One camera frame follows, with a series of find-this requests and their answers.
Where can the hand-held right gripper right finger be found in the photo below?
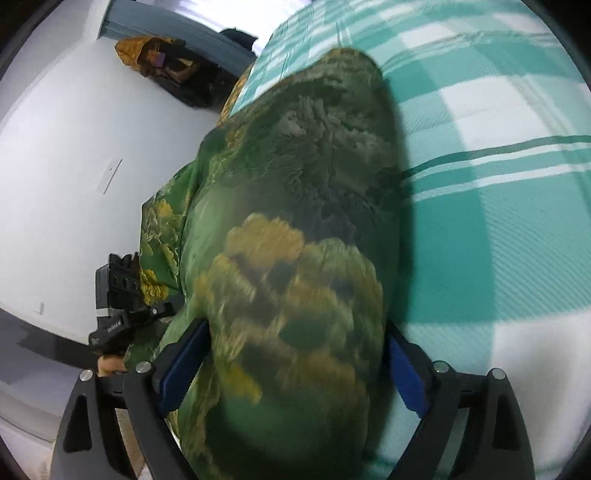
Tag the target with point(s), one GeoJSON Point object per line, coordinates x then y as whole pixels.
{"type": "Point", "coordinates": [406, 374]}

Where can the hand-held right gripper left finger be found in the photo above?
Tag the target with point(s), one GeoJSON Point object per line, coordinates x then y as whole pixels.
{"type": "Point", "coordinates": [184, 364]}

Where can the green patterned padded jacket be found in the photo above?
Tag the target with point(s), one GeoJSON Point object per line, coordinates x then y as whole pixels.
{"type": "Point", "coordinates": [295, 230]}

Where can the person's left hand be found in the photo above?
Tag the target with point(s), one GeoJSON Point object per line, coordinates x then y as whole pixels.
{"type": "Point", "coordinates": [111, 365]}

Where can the teal plaid bedsheet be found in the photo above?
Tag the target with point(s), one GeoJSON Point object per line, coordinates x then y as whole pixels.
{"type": "Point", "coordinates": [485, 230]}

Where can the narrow blue curtain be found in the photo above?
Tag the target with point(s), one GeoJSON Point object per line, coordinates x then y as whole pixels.
{"type": "Point", "coordinates": [184, 27]}

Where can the dark garment by window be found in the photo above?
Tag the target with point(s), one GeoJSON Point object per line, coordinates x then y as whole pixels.
{"type": "Point", "coordinates": [238, 38]}

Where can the white wall switch plate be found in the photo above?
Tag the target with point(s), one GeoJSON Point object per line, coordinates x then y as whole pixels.
{"type": "Point", "coordinates": [111, 175]}

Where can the brown clothes on wall hook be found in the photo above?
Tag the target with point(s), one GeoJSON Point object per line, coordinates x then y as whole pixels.
{"type": "Point", "coordinates": [171, 64]}

